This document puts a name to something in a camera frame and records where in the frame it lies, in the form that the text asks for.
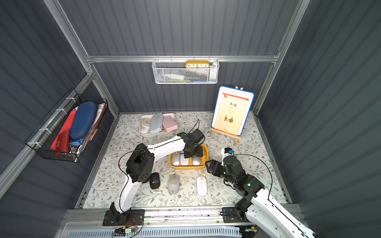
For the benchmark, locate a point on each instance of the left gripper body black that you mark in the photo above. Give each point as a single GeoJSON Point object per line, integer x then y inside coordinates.
{"type": "Point", "coordinates": [193, 150]}

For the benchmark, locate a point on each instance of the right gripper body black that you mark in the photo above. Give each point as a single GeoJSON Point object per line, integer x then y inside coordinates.
{"type": "Point", "coordinates": [217, 168]}

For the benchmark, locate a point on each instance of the yellow plastic storage box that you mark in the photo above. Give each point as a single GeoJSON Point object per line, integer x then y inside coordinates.
{"type": "Point", "coordinates": [190, 166]}

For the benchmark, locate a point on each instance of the silver mouse row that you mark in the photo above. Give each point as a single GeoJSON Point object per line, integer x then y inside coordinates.
{"type": "Point", "coordinates": [176, 158]}

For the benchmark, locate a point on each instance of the grey white mouse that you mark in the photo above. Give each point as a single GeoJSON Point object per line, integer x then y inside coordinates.
{"type": "Point", "coordinates": [173, 184]}

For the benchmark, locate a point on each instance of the black mouse with logo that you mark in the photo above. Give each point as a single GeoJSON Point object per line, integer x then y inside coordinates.
{"type": "Point", "coordinates": [154, 181]}

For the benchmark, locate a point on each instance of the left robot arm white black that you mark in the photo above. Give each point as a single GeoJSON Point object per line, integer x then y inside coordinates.
{"type": "Point", "coordinates": [140, 164]}

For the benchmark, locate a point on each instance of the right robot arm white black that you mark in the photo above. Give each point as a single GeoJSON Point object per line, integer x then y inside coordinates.
{"type": "Point", "coordinates": [257, 204]}

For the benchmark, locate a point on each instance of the pink box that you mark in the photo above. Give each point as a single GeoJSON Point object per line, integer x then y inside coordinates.
{"type": "Point", "coordinates": [169, 124]}

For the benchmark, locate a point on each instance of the white tray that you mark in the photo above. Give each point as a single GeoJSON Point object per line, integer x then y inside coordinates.
{"type": "Point", "coordinates": [163, 132]}

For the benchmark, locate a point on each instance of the grey pencil case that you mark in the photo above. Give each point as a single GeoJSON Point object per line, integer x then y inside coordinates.
{"type": "Point", "coordinates": [156, 124]}

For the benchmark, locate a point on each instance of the white tape roll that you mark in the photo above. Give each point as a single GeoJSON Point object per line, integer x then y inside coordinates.
{"type": "Point", "coordinates": [145, 124]}

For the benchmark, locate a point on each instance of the yellow clock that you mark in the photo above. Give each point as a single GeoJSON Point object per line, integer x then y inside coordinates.
{"type": "Point", "coordinates": [197, 64]}

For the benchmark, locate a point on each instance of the blue pencil case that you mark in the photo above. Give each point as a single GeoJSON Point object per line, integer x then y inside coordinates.
{"type": "Point", "coordinates": [83, 120]}

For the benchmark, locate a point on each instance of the red folder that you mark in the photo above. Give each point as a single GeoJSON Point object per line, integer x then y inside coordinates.
{"type": "Point", "coordinates": [61, 142]}

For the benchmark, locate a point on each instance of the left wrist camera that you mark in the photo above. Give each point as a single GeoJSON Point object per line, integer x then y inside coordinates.
{"type": "Point", "coordinates": [197, 137]}

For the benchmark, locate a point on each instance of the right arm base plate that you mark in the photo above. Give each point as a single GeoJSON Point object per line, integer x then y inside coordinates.
{"type": "Point", "coordinates": [233, 215]}

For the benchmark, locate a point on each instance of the white wire wall basket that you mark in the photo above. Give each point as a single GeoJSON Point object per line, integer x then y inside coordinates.
{"type": "Point", "coordinates": [174, 71]}

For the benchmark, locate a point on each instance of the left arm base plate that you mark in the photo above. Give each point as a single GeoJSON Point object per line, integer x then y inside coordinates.
{"type": "Point", "coordinates": [133, 217]}

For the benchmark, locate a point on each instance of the black wire side basket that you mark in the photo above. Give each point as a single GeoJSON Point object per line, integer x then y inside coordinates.
{"type": "Point", "coordinates": [44, 135]}

